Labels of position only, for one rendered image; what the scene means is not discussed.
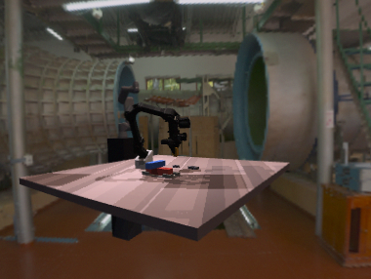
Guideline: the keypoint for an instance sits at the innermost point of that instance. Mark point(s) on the orange rectangular block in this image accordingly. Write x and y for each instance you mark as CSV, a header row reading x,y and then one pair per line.
x,y
176,152

